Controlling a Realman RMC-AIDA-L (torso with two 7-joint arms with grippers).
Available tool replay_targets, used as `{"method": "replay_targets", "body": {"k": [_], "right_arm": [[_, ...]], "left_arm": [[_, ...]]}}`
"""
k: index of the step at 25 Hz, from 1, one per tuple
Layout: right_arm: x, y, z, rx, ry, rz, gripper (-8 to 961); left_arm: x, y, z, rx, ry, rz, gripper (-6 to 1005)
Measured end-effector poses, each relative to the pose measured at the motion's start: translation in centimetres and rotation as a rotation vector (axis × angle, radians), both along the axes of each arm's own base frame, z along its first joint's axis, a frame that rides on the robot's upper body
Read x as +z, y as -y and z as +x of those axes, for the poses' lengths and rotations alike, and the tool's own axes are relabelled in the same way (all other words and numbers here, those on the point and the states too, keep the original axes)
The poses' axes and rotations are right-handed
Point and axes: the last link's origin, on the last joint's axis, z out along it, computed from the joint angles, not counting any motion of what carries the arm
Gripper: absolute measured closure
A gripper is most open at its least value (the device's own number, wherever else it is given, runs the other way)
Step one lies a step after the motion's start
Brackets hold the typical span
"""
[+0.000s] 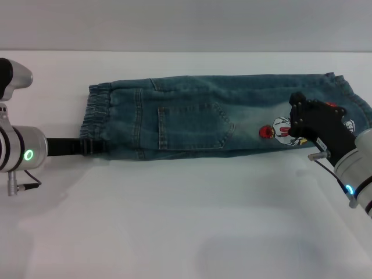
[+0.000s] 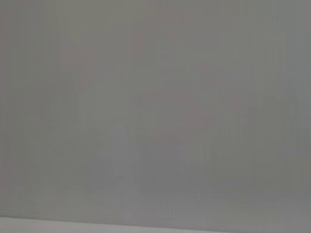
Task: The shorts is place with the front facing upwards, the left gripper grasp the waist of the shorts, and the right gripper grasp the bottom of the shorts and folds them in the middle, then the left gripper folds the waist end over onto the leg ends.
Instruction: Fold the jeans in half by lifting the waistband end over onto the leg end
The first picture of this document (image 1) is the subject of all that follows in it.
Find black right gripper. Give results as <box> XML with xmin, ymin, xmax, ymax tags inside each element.
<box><xmin>288</xmin><ymin>92</ymin><xmax>357</xmax><ymax>167</ymax></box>

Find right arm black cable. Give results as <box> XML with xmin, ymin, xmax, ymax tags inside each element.
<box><xmin>307</xmin><ymin>151</ymin><xmax>355</xmax><ymax>206</ymax></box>

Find blue denim shorts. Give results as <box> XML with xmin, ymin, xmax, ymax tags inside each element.
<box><xmin>78</xmin><ymin>71</ymin><xmax>372</xmax><ymax>161</ymax></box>

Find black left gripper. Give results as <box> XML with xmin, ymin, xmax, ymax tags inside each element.
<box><xmin>45</xmin><ymin>137</ymin><xmax>107</xmax><ymax>157</ymax></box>

